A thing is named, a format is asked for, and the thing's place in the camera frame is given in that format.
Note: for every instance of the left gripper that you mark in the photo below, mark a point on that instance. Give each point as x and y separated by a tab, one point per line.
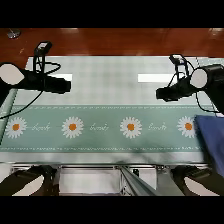
58	85

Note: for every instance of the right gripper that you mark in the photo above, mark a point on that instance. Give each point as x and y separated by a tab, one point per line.
171	92

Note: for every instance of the blue garment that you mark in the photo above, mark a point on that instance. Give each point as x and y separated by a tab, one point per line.
213	140

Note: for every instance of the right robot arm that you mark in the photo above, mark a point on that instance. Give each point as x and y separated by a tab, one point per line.
213	76

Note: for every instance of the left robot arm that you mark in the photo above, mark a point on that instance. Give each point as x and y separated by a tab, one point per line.
30	79

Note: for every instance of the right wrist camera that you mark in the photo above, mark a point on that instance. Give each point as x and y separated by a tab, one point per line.
179	61

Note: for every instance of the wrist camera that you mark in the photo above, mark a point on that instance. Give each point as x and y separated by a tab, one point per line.
42	48
179	61

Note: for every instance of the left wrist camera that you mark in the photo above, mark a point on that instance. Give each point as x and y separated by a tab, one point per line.
42	48

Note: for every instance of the silver frame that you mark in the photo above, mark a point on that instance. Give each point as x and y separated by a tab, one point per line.
133	181

